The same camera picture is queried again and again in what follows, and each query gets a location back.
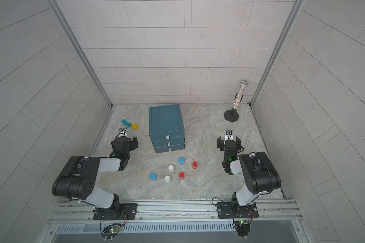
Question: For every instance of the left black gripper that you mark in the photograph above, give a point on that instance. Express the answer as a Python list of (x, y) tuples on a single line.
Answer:
[(132, 144)]

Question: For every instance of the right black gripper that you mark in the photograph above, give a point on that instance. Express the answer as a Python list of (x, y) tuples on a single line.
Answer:
[(222, 143)]

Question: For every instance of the red paint can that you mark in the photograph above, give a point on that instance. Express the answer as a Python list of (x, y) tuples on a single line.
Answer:
[(182, 175), (195, 165)]

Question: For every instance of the blue paint can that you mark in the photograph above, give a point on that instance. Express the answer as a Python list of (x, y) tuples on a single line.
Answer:
[(153, 177), (181, 161)]

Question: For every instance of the teal three-drawer cabinet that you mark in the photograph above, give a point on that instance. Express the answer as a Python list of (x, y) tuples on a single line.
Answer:
[(166, 128)]

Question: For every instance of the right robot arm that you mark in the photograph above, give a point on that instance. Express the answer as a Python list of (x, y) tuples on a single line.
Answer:
[(260, 176)]

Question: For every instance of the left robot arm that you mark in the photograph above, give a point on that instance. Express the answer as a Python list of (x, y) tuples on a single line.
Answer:
[(78, 178)]

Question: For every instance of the white paint can far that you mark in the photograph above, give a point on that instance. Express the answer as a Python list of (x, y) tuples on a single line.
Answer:
[(171, 168)]

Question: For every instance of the white paint can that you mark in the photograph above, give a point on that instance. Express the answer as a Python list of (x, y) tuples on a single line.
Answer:
[(171, 168), (167, 179)]

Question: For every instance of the white paint can near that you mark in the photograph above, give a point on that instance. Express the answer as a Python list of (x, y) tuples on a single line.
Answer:
[(167, 179)]

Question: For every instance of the yellow plastic block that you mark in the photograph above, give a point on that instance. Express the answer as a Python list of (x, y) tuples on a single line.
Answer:
[(135, 126)]

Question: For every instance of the teal plastic block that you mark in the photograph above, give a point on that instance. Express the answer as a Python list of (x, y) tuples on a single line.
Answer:
[(126, 123)]

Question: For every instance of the right circuit board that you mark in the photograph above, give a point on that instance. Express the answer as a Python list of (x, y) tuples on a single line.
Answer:
[(242, 229)]

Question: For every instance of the circuit board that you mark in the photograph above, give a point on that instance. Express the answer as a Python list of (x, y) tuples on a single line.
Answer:
[(111, 231), (242, 229)]

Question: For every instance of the left circuit board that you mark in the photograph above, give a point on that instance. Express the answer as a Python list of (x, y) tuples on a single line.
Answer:
[(111, 231)]

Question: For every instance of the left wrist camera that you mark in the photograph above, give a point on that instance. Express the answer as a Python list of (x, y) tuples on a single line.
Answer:
[(123, 132)]

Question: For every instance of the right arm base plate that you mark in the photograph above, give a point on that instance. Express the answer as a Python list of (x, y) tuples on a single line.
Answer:
[(228, 210)]

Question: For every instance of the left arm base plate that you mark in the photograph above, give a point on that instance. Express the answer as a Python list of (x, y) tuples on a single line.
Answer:
[(124, 212)]

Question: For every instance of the aluminium mounting rail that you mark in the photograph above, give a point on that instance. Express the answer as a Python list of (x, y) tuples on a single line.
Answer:
[(176, 211)]

